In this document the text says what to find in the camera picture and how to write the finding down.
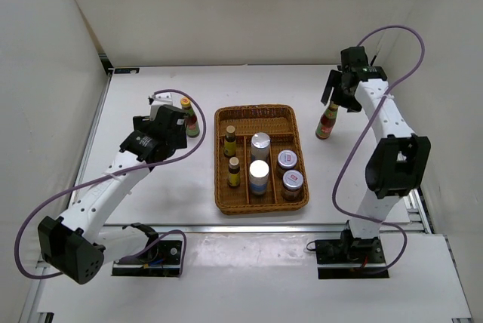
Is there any left blue table label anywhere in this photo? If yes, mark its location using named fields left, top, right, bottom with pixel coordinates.
left=113, top=68, right=140, bottom=75

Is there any red label sauce bottle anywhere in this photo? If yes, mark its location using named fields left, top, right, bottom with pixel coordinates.
left=315, top=102, right=339, bottom=140

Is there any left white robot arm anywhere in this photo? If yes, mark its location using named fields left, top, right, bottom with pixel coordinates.
left=38, top=105, right=187, bottom=285

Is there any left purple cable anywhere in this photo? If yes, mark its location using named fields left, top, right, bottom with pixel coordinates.
left=14, top=88, right=208, bottom=281

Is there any front aluminium rail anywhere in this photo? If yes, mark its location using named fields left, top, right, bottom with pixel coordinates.
left=100, top=222, right=426, bottom=233

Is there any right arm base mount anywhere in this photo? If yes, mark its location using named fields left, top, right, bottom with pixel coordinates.
left=306, top=229, right=389, bottom=280

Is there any green label sauce bottle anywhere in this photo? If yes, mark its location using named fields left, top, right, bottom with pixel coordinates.
left=180, top=97, right=200, bottom=138

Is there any small brown cork bottle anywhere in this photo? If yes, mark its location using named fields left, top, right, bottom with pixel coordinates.
left=227, top=157, right=241, bottom=188

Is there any woven wicker divided basket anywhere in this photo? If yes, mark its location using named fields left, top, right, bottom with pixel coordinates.
left=214, top=104, right=309, bottom=215

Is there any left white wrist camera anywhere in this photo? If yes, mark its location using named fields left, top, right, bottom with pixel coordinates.
left=148, top=92, right=173, bottom=121

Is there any brown jar white lid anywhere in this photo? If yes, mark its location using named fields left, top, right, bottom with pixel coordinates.
left=281, top=169, right=304, bottom=202
left=276, top=149, right=298, bottom=178

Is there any small yellow cork bottle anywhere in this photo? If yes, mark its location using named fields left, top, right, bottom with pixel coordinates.
left=224, top=125, right=236, bottom=158

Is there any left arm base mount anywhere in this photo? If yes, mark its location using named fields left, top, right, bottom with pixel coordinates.
left=111, top=223, right=187, bottom=278

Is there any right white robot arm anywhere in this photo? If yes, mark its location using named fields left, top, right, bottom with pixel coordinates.
left=321, top=46, right=431, bottom=263

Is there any silver lid blue can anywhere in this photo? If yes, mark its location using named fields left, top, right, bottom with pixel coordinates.
left=248, top=160, right=269, bottom=195

